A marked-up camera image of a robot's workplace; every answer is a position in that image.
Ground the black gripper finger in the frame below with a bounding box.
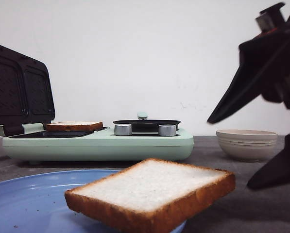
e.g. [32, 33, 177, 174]
[247, 134, 290, 190]

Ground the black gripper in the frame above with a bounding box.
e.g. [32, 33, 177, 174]
[207, 2, 290, 124]

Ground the beige ribbed bowl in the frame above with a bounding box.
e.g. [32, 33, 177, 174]
[216, 129, 278, 162]

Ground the white bread slice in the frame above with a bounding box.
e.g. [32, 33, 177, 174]
[65, 158, 236, 233]
[46, 121, 103, 132]

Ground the mint green sandwich maker lid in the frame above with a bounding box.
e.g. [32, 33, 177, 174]
[0, 45, 55, 136]

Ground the mint green breakfast maker base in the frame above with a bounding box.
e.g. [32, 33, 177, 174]
[2, 127, 194, 162]

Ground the right silver knob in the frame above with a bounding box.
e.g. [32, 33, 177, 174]
[158, 124, 177, 136]

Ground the silver knob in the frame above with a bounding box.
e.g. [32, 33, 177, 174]
[158, 124, 177, 136]
[114, 124, 132, 136]

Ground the left silver knob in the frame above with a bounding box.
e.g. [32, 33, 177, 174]
[114, 124, 132, 136]

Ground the blue plate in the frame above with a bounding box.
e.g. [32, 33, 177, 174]
[0, 169, 187, 233]

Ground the black frying pan green handle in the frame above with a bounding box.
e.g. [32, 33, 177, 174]
[113, 112, 181, 133]

